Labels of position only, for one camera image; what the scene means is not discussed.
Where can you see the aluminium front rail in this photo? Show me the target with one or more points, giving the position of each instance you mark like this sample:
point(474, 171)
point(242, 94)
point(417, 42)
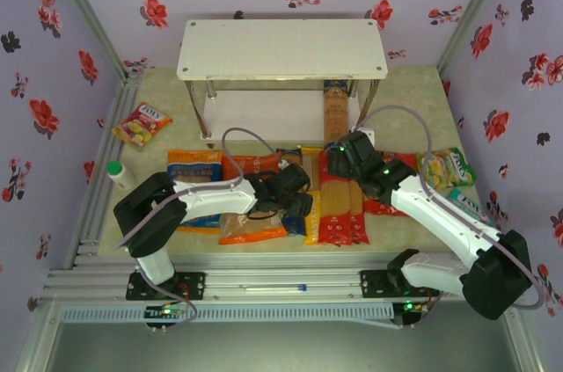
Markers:
point(281, 275)

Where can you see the white bottle with green cap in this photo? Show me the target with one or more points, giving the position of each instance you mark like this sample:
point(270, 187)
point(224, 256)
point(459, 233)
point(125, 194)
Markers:
point(119, 176)

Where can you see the red and yellow candy bag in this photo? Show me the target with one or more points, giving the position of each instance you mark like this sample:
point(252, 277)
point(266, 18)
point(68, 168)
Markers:
point(143, 126)

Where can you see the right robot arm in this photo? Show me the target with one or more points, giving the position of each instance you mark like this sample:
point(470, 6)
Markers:
point(440, 218)

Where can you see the circuit board with green light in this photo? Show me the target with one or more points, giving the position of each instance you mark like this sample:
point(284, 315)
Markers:
point(165, 311)
point(411, 307)

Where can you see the orange and blue pasta bag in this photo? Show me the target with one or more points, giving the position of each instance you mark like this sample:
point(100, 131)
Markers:
point(193, 167)

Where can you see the aluminium side rail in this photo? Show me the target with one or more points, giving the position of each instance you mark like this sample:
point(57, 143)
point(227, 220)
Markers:
point(99, 209)

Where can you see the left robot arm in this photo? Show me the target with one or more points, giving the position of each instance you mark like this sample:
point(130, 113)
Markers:
point(206, 196)

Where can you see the orange macaroni bag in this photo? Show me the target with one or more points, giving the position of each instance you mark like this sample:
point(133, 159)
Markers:
point(250, 231)

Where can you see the yellow spaghetti bag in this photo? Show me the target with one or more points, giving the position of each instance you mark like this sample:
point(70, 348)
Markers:
point(312, 222)

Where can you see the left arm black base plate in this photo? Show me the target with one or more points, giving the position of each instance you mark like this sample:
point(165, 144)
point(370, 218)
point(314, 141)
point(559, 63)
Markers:
point(195, 286)

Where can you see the white two-tier shelf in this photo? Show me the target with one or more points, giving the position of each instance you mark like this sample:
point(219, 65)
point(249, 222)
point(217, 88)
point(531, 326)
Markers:
point(281, 48)

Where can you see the red spaghetti pack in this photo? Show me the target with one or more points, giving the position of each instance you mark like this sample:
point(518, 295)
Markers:
point(334, 213)
point(358, 222)

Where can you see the aluminium lower frame rail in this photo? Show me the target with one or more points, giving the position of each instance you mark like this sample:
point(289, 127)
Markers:
point(523, 345)
point(37, 337)

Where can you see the red pasta bag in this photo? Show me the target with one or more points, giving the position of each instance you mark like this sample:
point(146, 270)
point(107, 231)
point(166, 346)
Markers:
point(382, 209)

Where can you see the green candy bag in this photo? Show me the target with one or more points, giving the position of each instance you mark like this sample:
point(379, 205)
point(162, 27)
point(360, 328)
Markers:
point(448, 167)

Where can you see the aluminium frame post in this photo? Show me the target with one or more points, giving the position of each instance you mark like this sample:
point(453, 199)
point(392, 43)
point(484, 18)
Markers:
point(475, 11)
point(92, 11)

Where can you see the brown spaghetti pack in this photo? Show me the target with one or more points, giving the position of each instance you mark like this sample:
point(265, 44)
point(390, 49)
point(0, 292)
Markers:
point(336, 112)

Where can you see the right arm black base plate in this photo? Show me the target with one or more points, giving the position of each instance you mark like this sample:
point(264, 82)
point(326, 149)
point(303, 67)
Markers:
point(374, 284)

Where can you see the clear tube with blue tip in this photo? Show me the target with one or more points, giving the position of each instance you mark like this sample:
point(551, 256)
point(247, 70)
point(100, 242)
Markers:
point(272, 287)

